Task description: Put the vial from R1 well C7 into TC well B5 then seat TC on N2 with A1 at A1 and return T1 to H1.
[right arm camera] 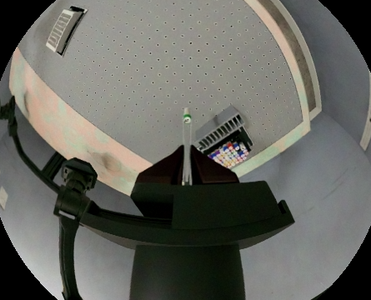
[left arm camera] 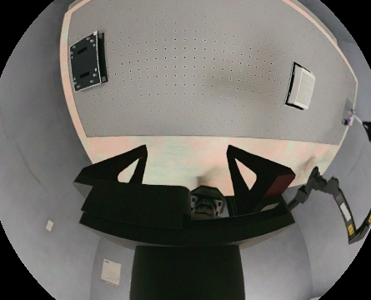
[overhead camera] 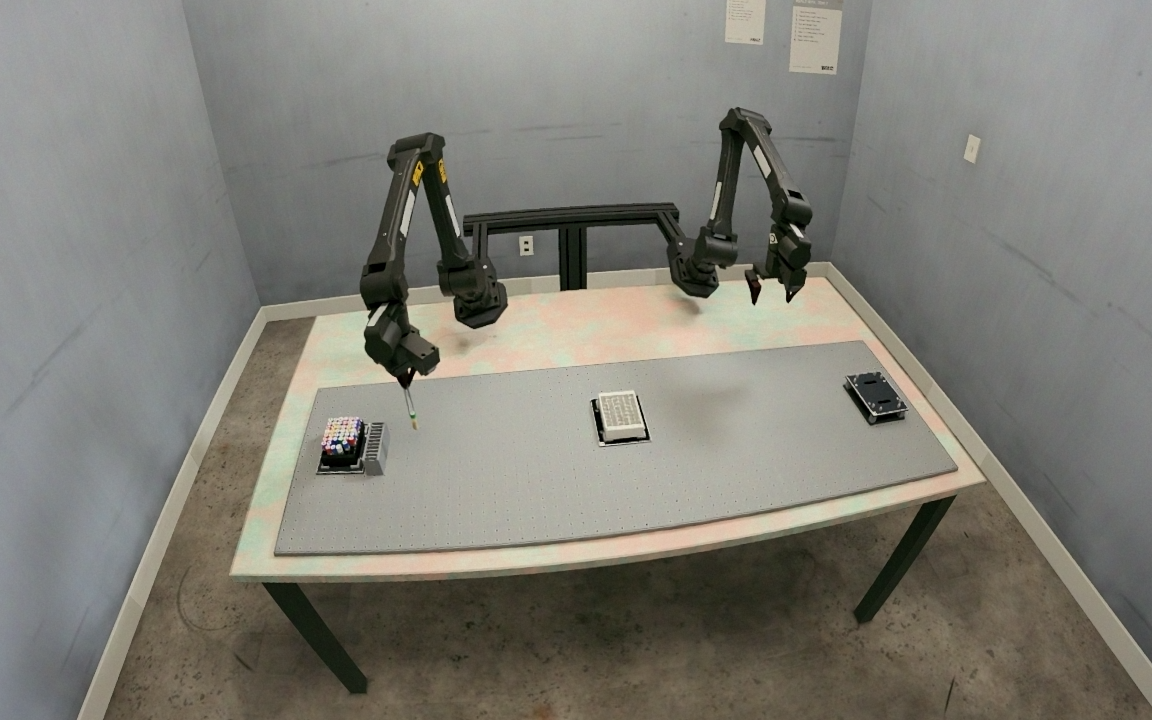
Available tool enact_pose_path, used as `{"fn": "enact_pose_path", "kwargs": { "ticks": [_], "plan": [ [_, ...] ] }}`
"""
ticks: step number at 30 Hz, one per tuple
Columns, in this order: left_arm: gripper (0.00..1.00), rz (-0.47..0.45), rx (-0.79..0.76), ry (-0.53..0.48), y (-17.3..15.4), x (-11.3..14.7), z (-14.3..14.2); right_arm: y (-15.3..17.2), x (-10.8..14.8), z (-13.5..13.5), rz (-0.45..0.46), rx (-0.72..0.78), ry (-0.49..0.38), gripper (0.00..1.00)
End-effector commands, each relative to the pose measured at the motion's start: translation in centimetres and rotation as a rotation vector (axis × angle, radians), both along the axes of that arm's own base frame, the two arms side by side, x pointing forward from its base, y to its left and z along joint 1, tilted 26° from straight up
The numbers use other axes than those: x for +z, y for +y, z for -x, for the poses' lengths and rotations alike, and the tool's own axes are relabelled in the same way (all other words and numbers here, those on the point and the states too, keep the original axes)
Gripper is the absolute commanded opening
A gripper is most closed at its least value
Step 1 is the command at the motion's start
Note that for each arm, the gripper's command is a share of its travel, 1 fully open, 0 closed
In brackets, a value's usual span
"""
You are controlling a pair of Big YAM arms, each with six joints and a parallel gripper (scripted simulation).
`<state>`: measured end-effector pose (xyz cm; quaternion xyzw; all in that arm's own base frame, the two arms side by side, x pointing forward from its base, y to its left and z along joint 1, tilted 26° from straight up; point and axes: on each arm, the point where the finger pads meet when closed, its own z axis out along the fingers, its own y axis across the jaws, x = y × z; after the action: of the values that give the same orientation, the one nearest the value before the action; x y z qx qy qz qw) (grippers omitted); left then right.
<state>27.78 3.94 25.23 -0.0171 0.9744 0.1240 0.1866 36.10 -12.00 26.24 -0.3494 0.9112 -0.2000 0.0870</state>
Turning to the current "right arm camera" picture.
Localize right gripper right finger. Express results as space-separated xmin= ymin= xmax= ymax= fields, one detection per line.
xmin=191 ymin=145 xmax=240 ymax=185

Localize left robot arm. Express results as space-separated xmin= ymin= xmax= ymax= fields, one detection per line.
xmin=0 ymin=98 xmax=13 ymax=124

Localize white tube carrier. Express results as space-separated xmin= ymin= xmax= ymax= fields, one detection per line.
xmin=47 ymin=9 xmax=80 ymax=52

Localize black vial rack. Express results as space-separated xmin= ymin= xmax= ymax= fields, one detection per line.
xmin=203 ymin=130 xmax=252 ymax=156

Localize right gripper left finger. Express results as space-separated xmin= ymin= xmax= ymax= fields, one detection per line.
xmin=134 ymin=145 xmax=183 ymax=185

